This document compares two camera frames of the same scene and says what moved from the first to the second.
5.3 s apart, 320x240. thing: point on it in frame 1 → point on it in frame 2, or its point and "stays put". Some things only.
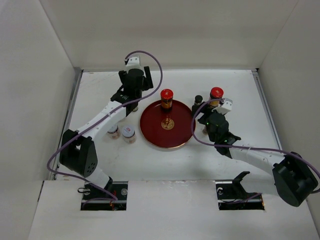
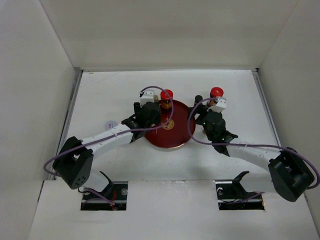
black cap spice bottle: (198, 99) stays put
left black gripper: (147, 81) → (137, 107)
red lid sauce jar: (216, 93) stays put
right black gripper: (205, 109) stays put
